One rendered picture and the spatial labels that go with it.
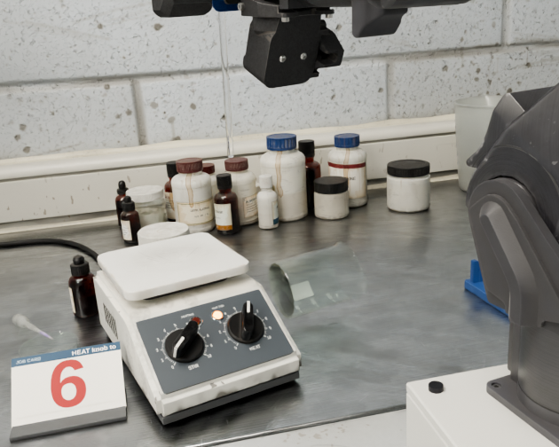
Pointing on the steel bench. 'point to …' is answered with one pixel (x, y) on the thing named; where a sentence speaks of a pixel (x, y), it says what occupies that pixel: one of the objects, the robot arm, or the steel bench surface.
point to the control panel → (212, 342)
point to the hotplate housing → (152, 308)
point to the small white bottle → (267, 203)
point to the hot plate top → (170, 265)
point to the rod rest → (478, 284)
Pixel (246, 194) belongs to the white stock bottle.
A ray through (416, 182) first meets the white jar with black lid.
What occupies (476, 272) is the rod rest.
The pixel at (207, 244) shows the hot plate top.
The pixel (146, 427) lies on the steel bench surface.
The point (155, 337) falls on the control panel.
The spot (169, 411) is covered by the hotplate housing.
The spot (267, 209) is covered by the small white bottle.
